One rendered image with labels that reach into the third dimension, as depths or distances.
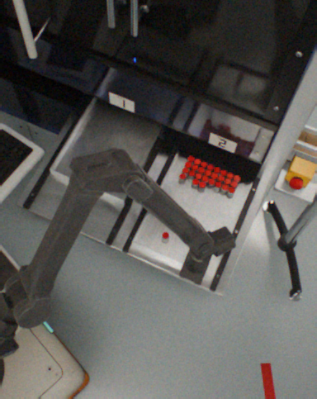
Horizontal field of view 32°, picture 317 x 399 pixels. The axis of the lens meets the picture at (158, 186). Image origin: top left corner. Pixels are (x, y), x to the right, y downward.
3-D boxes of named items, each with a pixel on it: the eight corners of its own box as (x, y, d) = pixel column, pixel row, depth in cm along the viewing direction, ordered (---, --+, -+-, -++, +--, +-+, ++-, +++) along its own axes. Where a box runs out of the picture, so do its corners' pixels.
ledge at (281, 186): (286, 155, 184) (287, 153, 182) (323, 169, 182) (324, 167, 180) (272, 189, 178) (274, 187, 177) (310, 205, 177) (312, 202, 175)
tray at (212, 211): (177, 155, 180) (177, 150, 177) (251, 187, 176) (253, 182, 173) (132, 244, 167) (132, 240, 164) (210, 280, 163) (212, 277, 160)
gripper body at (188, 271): (212, 254, 156) (215, 245, 150) (199, 286, 152) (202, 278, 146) (191, 244, 157) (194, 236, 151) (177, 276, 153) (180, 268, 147)
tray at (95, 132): (98, 93, 189) (98, 87, 186) (167, 121, 186) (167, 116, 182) (51, 173, 176) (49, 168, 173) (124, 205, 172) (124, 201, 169)
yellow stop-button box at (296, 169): (290, 161, 172) (296, 149, 165) (312, 169, 171) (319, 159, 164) (282, 181, 169) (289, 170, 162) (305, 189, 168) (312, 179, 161)
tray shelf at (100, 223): (86, 92, 192) (86, 88, 190) (274, 167, 182) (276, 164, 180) (16, 206, 173) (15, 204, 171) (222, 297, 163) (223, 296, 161)
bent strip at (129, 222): (134, 201, 173) (134, 194, 167) (144, 206, 172) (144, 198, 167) (115, 239, 167) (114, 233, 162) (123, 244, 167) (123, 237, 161)
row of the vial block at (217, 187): (182, 172, 177) (183, 166, 173) (234, 194, 175) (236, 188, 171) (179, 178, 177) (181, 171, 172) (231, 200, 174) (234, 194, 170)
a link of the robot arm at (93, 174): (73, 138, 105) (93, 170, 99) (129, 146, 114) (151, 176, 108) (-2, 296, 126) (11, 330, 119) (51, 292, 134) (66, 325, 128)
